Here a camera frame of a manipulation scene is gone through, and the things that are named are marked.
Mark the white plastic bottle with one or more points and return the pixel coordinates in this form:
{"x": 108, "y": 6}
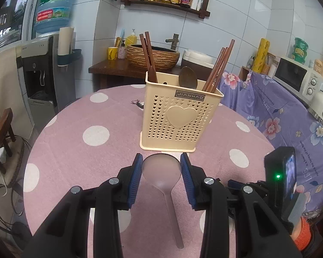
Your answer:
{"x": 197, "y": 1}

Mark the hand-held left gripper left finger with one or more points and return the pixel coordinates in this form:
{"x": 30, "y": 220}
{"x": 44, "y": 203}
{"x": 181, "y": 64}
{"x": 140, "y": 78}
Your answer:
{"x": 134, "y": 184}

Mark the yellow wrap roll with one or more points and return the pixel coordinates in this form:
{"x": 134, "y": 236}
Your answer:
{"x": 260, "y": 56}

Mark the grey water dispenser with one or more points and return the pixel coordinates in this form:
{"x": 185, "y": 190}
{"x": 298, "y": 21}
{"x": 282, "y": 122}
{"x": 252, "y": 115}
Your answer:
{"x": 37, "y": 72}

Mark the blue water jug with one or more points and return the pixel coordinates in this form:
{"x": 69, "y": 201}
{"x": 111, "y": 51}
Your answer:
{"x": 56, "y": 5}

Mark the translucent plastic rice spoon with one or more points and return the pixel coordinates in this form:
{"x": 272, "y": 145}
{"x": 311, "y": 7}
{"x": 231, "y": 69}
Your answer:
{"x": 161, "y": 172}

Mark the pink patterned cup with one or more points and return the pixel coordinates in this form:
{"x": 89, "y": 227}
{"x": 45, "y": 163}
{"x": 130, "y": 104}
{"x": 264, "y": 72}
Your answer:
{"x": 121, "y": 51}

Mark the teal plastic wall holder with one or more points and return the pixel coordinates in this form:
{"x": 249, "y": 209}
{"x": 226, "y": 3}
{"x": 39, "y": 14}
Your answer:
{"x": 70, "y": 57}

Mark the glass storage jar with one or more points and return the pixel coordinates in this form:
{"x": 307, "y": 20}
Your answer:
{"x": 272, "y": 67}

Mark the brown wooden chopstick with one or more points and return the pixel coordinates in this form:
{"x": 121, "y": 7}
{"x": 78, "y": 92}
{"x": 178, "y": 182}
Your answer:
{"x": 220, "y": 61}
{"x": 150, "y": 51}
{"x": 226, "y": 55}
{"x": 144, "y": 51}
{"x": 215, "y": 64}

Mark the beige plastic utensil holder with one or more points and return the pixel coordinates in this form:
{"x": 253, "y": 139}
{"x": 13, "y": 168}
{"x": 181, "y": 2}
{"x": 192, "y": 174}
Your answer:
{"x": 177, "y": 118}

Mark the woven rim sink basin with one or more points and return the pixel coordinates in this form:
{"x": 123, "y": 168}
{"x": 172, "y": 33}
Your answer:
{"x": 161, "y": 57}

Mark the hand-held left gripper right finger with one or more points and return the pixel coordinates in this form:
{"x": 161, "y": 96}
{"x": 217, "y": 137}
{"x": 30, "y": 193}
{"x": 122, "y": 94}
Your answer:
{"x": 188, "y": 185}

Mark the glass window frame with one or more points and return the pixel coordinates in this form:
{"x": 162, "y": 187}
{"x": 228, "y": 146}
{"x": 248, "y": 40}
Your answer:
{"x": 10, "y": 18}

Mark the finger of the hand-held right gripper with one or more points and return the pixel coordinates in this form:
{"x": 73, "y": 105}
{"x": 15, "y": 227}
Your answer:
{"x": 259, "y": 187}

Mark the white brown rice cooker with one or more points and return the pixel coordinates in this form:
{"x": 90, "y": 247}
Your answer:
{"x": 196, "y": 61}

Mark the yellow soap pump bottle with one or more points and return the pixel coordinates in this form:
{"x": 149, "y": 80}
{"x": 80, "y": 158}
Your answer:
{"x": 130, "y": 40}

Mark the dark wooden spoon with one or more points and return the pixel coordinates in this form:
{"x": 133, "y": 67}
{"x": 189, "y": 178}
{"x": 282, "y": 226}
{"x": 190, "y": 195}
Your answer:
{"x": 152, "y": 74}

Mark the dark wooden chair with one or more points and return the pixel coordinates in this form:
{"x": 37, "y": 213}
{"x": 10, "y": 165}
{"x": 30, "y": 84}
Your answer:
{"x": 2, "y": 129}

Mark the blue brush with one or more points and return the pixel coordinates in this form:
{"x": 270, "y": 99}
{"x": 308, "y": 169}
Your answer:
{"x": 119, "y": 39}

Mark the bamboo style faucet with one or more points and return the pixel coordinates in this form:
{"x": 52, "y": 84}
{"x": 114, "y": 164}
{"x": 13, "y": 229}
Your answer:
{"x": 175, "y": 41}

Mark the dark wooden counter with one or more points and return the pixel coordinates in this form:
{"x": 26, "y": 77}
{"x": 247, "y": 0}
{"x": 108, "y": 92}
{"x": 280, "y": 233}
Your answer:
{"x": 110, "y": 71}

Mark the pink polka dot tablecloth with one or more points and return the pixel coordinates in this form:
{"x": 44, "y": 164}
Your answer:
{"x": 97, "y": 166}

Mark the person's right forearm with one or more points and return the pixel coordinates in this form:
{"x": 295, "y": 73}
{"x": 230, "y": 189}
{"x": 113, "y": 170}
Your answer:
{"x": 302, "y": 233}

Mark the purple floral cloth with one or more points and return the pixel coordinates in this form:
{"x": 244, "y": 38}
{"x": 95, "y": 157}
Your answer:
{"x": 280, "y": 118}

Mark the yellow mug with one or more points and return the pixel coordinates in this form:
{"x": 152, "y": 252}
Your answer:
{"x": 113, "y": 54}

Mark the white electric kettle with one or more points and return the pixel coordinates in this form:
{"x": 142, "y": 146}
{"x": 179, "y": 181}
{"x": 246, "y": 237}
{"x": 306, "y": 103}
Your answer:
{"x": 321, "y": 104}

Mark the white microwave oven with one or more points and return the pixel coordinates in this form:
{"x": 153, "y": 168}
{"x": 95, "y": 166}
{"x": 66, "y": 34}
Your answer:
{"x": 293, "y": 78}

